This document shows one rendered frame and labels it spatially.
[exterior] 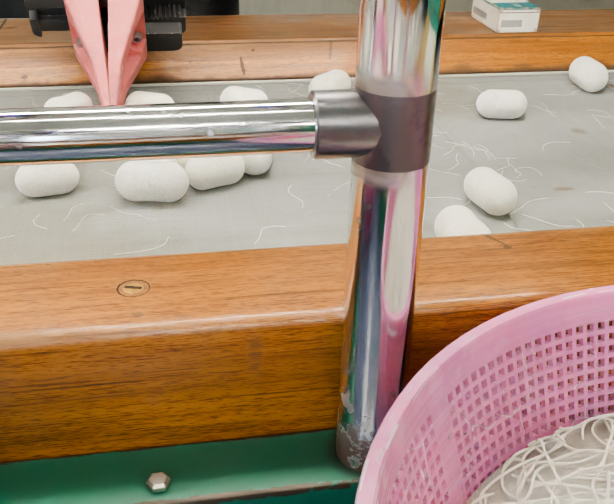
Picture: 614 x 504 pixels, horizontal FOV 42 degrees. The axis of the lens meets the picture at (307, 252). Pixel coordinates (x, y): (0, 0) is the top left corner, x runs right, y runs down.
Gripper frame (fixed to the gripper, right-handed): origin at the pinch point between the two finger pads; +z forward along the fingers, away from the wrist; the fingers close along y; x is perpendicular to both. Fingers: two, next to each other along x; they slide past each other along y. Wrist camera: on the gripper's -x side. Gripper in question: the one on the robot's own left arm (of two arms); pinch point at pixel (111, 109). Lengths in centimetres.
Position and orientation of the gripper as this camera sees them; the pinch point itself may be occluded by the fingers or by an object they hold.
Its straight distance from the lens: 51.4
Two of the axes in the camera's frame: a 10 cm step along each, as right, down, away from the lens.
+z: 1.2, 9.3, -3.5
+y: 9.8, -0.7, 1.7
